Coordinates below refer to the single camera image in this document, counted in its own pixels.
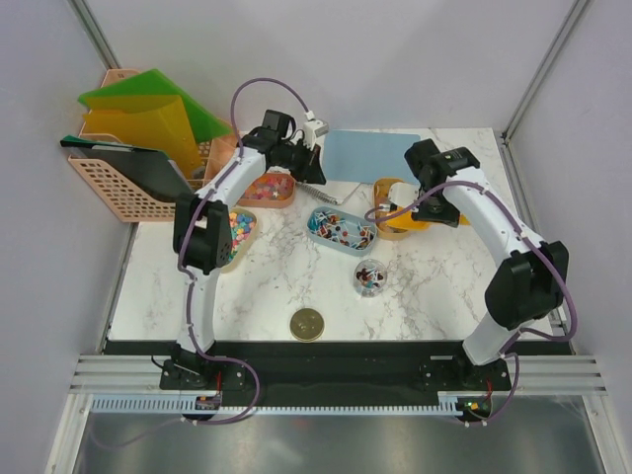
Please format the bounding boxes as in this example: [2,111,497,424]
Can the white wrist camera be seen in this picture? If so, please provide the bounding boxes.
[302,118,329,149]
[387,182,419,208]

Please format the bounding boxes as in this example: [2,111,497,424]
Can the blue tray of lollipops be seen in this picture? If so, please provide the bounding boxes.
[306,206,377,257]

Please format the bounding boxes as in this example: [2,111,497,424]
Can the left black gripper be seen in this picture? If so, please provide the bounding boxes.
[278,140,327,187]

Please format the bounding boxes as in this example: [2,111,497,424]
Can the orange plastic scoop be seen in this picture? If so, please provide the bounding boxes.
[387,209,471,233]

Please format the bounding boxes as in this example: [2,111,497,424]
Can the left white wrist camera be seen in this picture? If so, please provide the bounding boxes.
[302,118,329,149]

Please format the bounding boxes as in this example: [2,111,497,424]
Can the clear plastic jar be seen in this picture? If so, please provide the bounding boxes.
[353,259,387,297]

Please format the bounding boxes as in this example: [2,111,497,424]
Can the gold jar lid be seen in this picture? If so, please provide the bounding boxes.
[289,308,325,343]

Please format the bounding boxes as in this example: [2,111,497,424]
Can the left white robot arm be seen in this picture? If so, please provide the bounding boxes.
[173,111,329,354]

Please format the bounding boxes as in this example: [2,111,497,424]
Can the aluminium frame rail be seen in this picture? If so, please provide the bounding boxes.
[71,355,606,396]

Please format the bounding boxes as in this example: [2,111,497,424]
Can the blue clipboard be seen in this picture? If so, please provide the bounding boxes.
[322,130,421,184]

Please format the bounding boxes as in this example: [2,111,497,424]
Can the beige tray colourful candies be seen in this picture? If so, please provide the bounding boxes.
[222,207,258,274]

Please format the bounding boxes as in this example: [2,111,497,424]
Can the black folder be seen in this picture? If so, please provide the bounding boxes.
[59,135,194,202]

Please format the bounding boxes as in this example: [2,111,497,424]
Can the white cable duct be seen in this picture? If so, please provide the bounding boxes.
[90,394,465,417]

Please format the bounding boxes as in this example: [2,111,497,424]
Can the white spiral notebook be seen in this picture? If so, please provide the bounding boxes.
[296,180,361,205]

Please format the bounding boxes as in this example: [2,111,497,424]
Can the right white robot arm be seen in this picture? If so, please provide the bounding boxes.
[404,139,569,389]

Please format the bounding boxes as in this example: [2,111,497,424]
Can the yellow plastic folder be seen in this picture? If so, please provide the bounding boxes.
[84,103,202,180]

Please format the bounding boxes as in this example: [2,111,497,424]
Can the pink tray star candies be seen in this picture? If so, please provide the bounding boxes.
[238,173,295,208]

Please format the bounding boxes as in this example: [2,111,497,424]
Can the yellow tray jelly candies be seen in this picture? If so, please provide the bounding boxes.
[373,178,408,241]

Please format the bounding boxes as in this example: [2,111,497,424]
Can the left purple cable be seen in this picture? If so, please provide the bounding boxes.
[176,77,317,435]

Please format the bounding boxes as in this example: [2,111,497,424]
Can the green plastic folder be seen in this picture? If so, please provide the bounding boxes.
[78,69,232,143]

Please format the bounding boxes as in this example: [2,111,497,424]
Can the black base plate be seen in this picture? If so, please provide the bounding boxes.
[101,338,577,409]

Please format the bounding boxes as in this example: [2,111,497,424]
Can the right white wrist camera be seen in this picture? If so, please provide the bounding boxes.
[387,182,419,208]

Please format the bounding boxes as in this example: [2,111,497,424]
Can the pink file organizer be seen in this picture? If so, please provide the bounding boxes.
[66,68,243,224]

